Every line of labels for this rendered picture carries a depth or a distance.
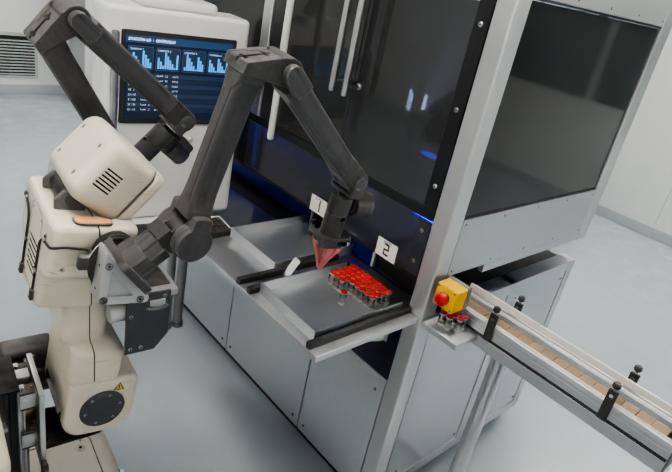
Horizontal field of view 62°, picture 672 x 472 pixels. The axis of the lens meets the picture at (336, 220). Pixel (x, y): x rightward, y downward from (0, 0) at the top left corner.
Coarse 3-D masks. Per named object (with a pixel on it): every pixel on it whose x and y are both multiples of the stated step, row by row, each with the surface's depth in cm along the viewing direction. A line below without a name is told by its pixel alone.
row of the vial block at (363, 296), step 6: (336, 270) 177; (342, 276) 175; (348, 276) 175; (348, 282) 174; (354, 282) 172; (348, 288) 173; (354, 288) 171; (360, 288) 170; (348, 294) 174; (354, 294) 172; (360, 294) 170; (366, 294) 168; (372, 294) 168; (360, 300) 171; (366, 300) 169; (372, 300) 167; (366, 306) 168; (372, 306) 168
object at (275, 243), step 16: (256, 224) 200; (272, 224) 205; (288, 224) 210; (304, 224) 214; (240, 240) 190; (256, 240) 195; (272, 240) 197; (288, 240) 200; (304, 240) 202; (256, 256) 184; (272, 256) 187; (288, 256) 189; (304, 256) 184
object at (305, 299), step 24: (336, 264) 183; (264, 288) 163; (288, 288) 171; (312, 288) 173; (288, 312) 156; (312, 312) 161; (336, 312) 164; (360, 312) 166; (384, 312) 166; (312, 336) 149
